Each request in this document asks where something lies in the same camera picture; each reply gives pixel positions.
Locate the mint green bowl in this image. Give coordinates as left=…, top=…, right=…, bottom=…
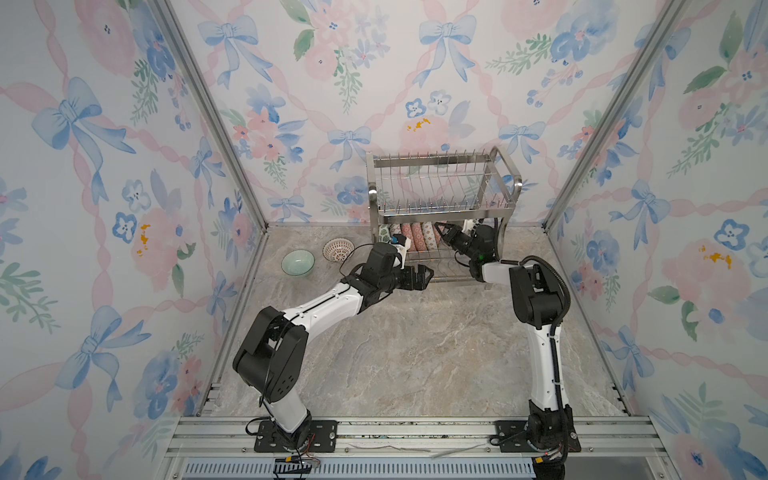
left=281, top=249, right=316, bottom=277

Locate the maroon patterned white bowl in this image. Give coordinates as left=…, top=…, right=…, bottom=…
left=322, top=238, right=355, bottom=263

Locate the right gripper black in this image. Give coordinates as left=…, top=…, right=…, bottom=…
left=435, top=223, right=479, bottom=264

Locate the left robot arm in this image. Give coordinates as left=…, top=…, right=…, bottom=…
left=232, top=242, right=434, bottom=452

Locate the green leaf pattern bowl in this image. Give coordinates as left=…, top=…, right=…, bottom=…
left=377, top=224, right=392, bottom=243

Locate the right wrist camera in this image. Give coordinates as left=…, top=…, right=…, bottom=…
left=462, top=219, right=476, bottom=235

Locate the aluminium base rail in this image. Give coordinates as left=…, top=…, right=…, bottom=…
left=154, top=416, right=681, bottom=479

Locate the green geometric pattern bowl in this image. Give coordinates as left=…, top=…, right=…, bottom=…
left=421, top=222, right=438, bottom=251

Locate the right aluminium frame post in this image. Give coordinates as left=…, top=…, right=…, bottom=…
left=542, top=0, right=688, bottom=234

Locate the aluminium frame post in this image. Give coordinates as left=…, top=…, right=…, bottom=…
left=542, top=0, right=688, bottom=234
left=148, top=0, right=268, bottom=234

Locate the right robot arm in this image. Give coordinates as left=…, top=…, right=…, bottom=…
left=436, top=222, right=573, bottom=466

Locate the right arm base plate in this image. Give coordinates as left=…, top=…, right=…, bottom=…
left=489, top=420, right=562, bottom=454

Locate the left aluminium frame post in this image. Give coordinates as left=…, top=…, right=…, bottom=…
left=148, top=0, right=268, bottom=234

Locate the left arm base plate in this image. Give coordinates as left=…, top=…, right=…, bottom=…
left=254, top=420, right=338, bottom=454

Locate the steel two-tier dish rack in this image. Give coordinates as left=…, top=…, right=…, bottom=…
left=366, top=147, right=523, bottom=282

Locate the black corrugated cable conduit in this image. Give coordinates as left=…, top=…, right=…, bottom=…
left=518, top=255, right=572, bottom=328

